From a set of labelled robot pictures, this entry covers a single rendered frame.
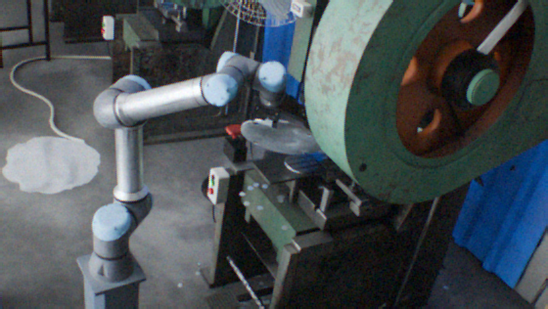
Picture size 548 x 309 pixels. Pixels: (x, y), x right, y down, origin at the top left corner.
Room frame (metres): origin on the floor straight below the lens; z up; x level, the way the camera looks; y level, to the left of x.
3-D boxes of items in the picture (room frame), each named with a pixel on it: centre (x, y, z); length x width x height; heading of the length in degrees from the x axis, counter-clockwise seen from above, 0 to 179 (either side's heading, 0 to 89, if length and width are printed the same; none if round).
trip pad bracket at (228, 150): (1.91, 0.16, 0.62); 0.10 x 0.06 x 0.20; 35
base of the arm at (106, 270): (1.35, 0.48, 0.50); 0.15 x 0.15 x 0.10
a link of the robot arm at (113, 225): (1.36, 0.48, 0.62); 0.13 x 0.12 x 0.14; 170
